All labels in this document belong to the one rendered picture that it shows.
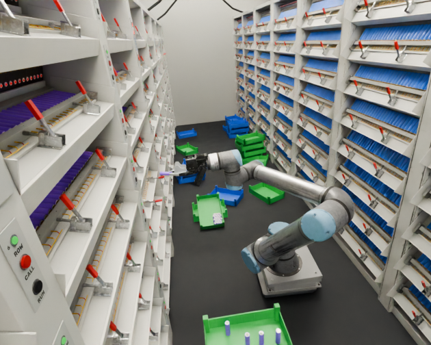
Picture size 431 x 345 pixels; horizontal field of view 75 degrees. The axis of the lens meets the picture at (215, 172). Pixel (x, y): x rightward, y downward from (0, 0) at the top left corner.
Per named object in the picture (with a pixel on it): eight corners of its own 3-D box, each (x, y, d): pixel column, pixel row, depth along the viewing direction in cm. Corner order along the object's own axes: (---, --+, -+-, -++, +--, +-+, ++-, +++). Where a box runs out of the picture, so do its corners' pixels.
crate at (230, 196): (243, 196, 279) (243, 189, 275) (236, 207, 263) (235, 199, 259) (216, 192, 291) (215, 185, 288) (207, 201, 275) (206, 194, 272)
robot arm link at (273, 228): (300, 250, 169) (300, 226, 161) (280, 265, 161) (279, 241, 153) (281, 237, 180) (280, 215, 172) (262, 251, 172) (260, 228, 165)
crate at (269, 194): (284, 197, 270) (284, 190, 267) (268, 205, 261) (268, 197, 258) (264, 186, 294) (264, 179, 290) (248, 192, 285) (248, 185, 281)
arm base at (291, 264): (296, 250, 182) (296, 238, 178) (301, 273, 165) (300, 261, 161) (267, 251, 185) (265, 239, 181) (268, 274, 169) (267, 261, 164)
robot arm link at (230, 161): (243, 170, 145) (241, 152, 141) (220, 174, 145) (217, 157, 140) (240, 162, 154) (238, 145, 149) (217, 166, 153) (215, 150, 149)
